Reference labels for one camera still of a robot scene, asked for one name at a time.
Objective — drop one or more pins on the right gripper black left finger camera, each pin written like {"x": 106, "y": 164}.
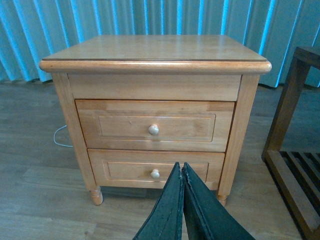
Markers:
{"x": 166, "y": 218}

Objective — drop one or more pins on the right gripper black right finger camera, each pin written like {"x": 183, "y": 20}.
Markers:
{"x": 205, "y": 217}

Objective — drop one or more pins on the wooden drawer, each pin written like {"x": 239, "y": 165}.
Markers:
{"x": 200, "y": 126}
{"x": 132, "y": 168}

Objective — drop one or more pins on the lower drawer round knob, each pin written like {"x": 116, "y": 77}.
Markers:
{"x": 155, "y": 174}

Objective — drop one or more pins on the drawer round knob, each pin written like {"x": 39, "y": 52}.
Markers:
{"x": 153, "y": 130}
{"x": 155, "y": 174}

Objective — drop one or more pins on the upper drawer round knob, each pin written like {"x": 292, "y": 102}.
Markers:
{"x": 153, "y": 130}

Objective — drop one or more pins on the dark wooden rack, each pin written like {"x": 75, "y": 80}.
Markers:
{"x": 291, "y": 153}

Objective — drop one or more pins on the wooden nightstand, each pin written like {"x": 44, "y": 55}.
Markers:
{"x": 208, "y": 68}

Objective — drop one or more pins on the light grey curtain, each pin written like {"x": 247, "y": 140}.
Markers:
{"x": 33, "y": 29}

